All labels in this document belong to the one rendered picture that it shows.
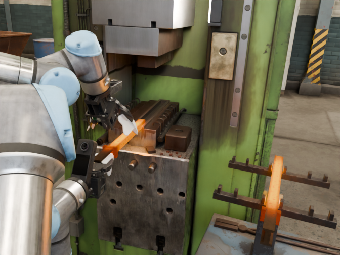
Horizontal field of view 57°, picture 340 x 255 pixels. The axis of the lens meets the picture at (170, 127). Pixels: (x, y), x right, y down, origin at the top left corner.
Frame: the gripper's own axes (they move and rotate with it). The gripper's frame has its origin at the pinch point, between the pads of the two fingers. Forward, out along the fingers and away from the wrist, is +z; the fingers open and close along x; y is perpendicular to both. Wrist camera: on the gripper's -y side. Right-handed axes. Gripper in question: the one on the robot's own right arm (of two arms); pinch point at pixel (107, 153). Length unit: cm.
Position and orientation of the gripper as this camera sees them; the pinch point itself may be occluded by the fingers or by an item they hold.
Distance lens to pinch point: 97.3
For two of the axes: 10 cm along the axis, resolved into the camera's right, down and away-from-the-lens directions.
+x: 9.7, 1.2, -2.1
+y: -0.4, 9.4, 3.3
